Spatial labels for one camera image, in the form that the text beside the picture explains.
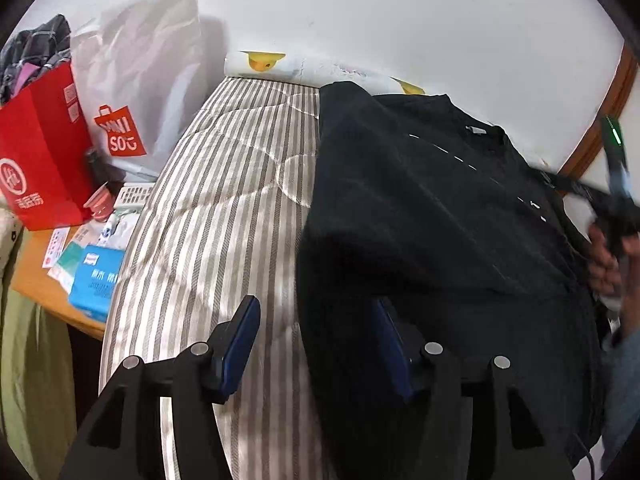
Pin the teal and white box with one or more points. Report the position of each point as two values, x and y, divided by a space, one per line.
67 265

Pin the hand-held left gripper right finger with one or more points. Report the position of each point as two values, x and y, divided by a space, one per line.
393 355

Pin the green cloth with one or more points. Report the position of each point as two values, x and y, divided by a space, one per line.
30 375

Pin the white polka dot cloth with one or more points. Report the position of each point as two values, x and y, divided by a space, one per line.
9 235

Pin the black t-shirt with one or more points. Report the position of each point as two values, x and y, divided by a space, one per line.
425 240

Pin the dark bottle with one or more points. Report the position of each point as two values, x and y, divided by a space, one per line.
97 166

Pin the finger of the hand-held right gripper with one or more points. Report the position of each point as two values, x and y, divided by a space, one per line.
575 186

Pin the blue tissue packet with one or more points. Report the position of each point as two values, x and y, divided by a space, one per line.
96 282

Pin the white plastic packet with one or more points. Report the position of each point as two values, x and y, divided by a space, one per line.
117 230

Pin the white remote control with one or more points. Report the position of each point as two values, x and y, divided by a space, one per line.
134 196

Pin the pink plastic item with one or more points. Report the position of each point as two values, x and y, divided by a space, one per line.
99 204

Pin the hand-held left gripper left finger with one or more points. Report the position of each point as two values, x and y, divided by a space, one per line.
241 341

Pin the wooden side table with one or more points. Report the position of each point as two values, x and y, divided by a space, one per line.
37 280

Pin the white and red card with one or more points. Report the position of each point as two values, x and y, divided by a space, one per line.
56 246

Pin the person's right hand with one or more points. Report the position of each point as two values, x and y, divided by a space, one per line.
604 265

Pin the brown wooden door frame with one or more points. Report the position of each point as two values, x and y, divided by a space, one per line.
605 110

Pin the plaid clothes pile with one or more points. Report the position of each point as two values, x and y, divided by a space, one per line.
32 52

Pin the red paper bag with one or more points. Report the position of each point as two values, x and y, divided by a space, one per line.
40 145

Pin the white shopping bag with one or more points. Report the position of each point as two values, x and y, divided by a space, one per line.
142 70

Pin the duck print rolled blanket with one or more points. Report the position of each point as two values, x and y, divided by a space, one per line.
260 64

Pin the striped bed mattress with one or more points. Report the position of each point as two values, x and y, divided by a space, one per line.
220 220

